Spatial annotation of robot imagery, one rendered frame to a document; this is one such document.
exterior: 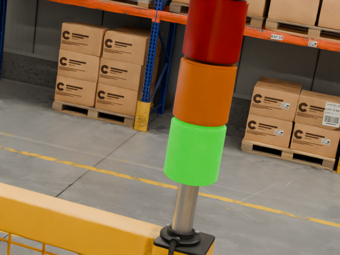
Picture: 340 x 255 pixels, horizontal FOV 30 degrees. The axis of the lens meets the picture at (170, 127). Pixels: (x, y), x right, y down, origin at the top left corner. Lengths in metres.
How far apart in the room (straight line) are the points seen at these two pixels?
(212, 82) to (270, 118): 7.76
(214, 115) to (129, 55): 7.97
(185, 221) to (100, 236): 0.08
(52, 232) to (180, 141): 0.17
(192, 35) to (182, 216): 0.17
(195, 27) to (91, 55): 8.16
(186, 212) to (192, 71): 0.13
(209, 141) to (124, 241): 0.13
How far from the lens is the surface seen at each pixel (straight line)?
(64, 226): 0.63
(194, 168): 0.55
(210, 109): 0.54
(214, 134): 0.55
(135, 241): 0.61
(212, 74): 0.53
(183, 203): 0.58
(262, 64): 9.48
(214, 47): 0.53
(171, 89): 9.71
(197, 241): 0.60
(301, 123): 8.27
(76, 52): 8.77
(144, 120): 8.45
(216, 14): 0.53
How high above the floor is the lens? 2.35
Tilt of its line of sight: 15 degrees down
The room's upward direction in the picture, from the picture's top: 9 degrees clockwise
